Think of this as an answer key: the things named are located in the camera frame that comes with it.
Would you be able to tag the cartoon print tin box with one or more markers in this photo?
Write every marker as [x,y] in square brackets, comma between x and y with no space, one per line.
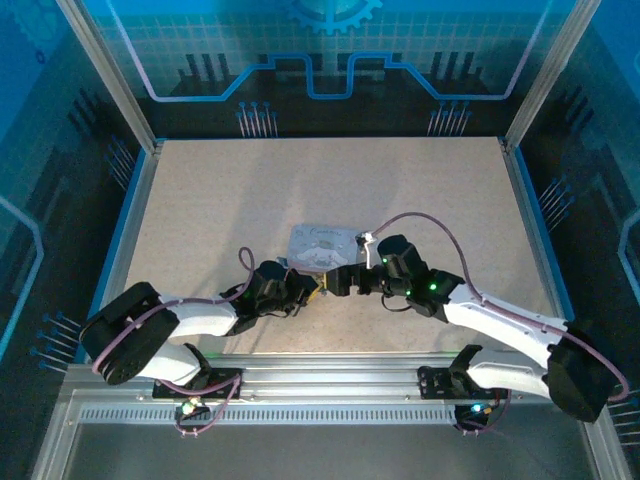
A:
[320,245]

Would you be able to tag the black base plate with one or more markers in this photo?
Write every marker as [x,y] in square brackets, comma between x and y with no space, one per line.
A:
[435,382]
[225,382]

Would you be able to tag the aluminium frame post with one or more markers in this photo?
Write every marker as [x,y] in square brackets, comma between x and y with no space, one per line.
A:
[110,75]
[550,70]

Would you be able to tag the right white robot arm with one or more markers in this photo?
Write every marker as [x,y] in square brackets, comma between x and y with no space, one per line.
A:
[500,320]

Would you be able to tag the left base circuit board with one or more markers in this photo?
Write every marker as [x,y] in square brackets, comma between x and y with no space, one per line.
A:
[190,407]

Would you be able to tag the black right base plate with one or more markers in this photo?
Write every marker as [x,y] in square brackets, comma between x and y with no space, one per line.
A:
[435,382]

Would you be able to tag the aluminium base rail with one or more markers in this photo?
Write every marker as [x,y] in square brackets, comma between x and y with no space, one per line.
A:
[330,375]

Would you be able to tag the small padlock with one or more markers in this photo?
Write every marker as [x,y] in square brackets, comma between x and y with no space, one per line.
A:
[324,289]

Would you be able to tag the base circuit board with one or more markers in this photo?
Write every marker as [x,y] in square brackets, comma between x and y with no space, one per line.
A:
[190,407]
[477,410]

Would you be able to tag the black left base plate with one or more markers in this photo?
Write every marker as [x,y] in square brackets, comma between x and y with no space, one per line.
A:
[225,382]

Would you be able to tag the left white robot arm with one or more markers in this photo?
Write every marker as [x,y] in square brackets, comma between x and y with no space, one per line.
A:
[200,315]

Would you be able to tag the right base circuit board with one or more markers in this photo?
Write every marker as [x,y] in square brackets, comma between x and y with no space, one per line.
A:
[477,410]

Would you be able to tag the aluminium table side rail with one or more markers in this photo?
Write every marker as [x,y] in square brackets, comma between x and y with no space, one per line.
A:
[132,215]
[532,225]

